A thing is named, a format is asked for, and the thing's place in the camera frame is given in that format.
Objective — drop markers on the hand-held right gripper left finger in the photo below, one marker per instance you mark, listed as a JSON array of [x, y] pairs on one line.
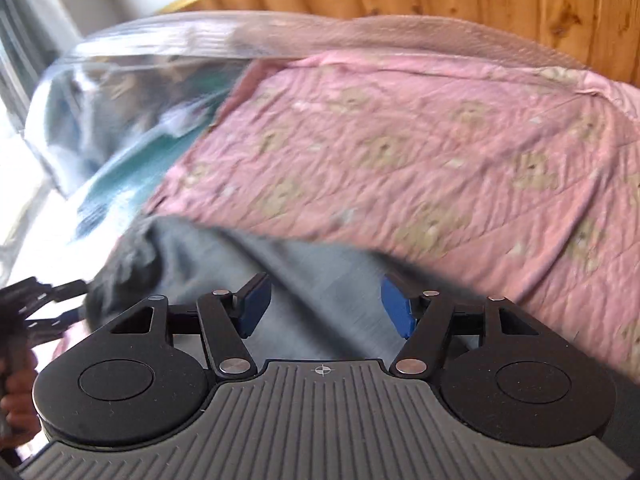
[[255, 307]]

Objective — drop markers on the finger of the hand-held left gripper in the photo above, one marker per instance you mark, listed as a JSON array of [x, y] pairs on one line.
[[55, 291], [50, 324]]

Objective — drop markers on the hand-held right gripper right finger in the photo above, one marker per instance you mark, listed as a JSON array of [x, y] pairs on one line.
[[396, 307]]

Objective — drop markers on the grey pants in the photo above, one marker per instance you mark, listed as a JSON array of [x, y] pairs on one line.
[[300, 290]]

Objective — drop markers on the person's left hand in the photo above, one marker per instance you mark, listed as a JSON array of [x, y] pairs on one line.
[[22, 400]]

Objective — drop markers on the pink bear print blanket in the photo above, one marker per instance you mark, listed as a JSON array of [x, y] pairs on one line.
[[400, 150]]

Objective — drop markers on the clear bubble wrap sheet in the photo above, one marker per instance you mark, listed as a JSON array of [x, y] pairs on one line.
[[125, 55]]

